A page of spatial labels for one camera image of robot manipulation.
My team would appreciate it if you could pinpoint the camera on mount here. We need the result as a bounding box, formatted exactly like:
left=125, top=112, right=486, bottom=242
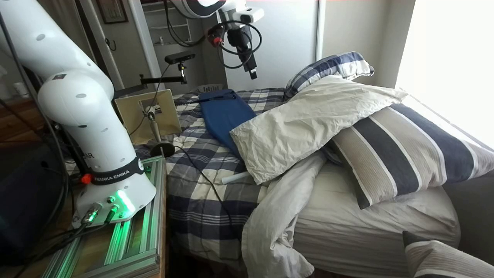
left=113, top=52, right=196, bottom=99

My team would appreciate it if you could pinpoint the white cup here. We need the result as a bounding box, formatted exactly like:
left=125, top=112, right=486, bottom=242
left=13, top=81, right=30, bottom=99

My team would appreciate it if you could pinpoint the window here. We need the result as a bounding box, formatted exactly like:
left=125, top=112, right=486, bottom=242
left=395, top=0, right=494, bottom=150

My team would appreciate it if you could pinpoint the closet shelf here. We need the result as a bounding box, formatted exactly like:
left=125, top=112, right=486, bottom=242
left=141, top=0, right=193, bottom=47

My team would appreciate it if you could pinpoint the beige square board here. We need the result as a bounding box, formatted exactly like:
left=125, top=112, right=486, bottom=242
left=115, top=89, right=182, bottom=146

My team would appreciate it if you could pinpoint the white pillow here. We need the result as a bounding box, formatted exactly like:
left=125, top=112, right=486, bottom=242
left=230, top=75, right=408, bottom=185

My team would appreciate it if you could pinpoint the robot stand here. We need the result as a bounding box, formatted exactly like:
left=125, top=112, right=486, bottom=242
left=39, top=156, right=167, bottom=278

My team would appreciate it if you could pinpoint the blue plaid pillow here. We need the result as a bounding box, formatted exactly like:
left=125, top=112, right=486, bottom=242
left=283, top=52, right=375, bottom=102

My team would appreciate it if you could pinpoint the large striped pillow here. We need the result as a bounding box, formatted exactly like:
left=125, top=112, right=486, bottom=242
left=327, top=103, right=494, bottom=210

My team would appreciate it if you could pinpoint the black cable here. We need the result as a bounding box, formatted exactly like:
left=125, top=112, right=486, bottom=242
left=173, top=145, right=234, bottom=234

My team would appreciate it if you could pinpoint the white tube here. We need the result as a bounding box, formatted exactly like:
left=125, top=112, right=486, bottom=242
left=221, top=171, right=252, bottom=185

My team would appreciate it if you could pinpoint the blue fabric pad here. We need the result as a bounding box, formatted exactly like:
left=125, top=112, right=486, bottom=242
left=199, top=89, right=257, bottom=156

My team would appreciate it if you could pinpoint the white laundry basket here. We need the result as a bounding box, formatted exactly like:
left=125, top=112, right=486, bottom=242
left=196, top=83, right=225, bottom=94

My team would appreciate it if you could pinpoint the blue plaid duvet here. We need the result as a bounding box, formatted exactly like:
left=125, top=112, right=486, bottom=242
left=133, top=88, right=329, bottom=278

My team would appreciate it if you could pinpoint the framed picture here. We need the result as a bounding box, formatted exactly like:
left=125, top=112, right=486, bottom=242
left=95, top=0, right=129, bottom=25

